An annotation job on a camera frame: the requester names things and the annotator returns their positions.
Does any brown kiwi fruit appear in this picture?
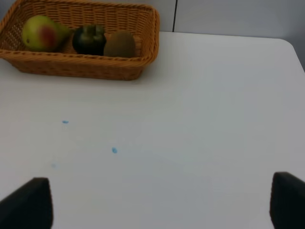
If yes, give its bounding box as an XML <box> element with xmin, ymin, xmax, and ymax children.
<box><xmin>104</xmin><ymin>30</ymin><xmax>136</xmax><ymax>58</ymax></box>

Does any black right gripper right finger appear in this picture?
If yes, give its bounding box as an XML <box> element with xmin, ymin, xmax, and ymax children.
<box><xmin>269</xmin><ymin>172</ymin><xmax>305</xmax><ymax>229</ymax></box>

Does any orange wicker basket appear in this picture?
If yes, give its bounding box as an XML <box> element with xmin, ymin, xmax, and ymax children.
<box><xmin>0</xmin><ymin>0</ymin><xmax>160</xmax><ymax>81</ymax></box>

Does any red green mango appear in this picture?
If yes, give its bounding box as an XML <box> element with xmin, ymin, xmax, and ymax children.
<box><xmin>22</xmin><ymin>15</ymin><xmax>71</xmax><ymax>52</ymax></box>

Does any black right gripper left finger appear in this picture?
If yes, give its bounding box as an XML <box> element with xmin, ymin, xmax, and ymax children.
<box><xmin>0</xmin><ymin>177</ymin><xmax>53</xmax><ymax>229</ymax></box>

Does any dark purple mangosteen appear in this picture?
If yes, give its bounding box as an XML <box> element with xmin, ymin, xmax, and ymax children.
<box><xmin>72</xmin><ymin>24</ymin><xmax>107</xmax><ymax>56</ymax></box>

